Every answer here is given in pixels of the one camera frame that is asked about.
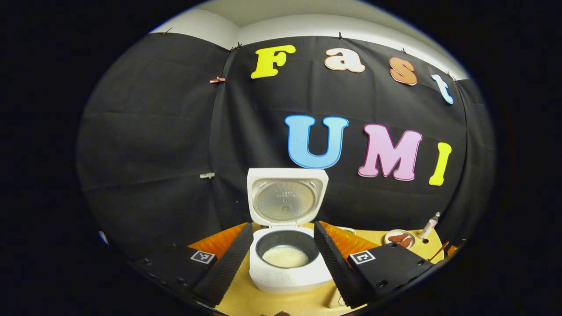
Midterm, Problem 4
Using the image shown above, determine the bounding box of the black backdrop cloth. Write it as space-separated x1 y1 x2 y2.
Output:
77 32 497 264

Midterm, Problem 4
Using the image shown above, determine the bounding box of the white round plate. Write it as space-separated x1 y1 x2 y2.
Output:
384 229 416 249

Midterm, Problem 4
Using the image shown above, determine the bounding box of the white rice cooker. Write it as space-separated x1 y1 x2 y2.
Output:
247 168 334 294

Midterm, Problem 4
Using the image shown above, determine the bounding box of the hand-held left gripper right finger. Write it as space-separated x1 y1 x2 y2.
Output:
313 221 435 309

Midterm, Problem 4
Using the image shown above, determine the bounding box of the brown wooden spoon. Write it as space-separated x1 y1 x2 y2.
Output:
428 241 450 262

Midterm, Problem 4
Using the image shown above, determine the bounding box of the small clear bottle pink label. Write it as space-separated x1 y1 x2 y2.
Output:
417 212 441 240

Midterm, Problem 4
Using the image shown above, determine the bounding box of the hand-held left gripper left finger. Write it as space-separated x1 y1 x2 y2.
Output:
132 222 254 308

